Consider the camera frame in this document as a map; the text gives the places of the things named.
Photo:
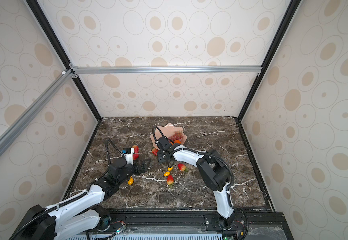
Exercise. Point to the diagonal aluminium frame bar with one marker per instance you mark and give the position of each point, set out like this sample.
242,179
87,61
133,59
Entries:
8,137

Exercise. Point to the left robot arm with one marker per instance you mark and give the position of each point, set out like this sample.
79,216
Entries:
81,198

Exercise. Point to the black frame post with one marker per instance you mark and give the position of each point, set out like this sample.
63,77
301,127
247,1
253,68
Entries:
281,31
42,20

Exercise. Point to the strawberry right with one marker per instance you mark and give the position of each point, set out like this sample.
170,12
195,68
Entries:
181,167

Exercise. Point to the yellow kumquat left bottom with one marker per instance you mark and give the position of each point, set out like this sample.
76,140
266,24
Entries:
131,181

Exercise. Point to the strawberry near bowl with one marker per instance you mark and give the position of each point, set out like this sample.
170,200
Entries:
155,151

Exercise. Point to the red grape bunch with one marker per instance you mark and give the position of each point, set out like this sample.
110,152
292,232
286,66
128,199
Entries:
177,136

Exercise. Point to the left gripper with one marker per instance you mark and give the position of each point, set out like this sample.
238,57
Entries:
143,168

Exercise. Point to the left black frame post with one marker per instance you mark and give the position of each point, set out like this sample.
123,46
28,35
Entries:
42,20

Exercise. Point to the pink wavy fruit bowl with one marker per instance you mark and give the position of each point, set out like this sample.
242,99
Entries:
168,130

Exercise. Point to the strawberry far left lower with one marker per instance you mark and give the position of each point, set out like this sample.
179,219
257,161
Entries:
135,156

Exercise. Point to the right black frame post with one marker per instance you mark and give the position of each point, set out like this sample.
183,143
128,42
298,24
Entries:
281,31

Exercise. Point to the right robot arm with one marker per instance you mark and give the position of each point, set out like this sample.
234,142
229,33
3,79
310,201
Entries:
214,170

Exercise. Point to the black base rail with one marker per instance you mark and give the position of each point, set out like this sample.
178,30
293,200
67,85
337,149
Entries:
207,218

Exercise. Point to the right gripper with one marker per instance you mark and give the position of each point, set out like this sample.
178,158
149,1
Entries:
159,158

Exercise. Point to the horizontal aluminium frame bar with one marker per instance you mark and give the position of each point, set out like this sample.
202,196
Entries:
166,70

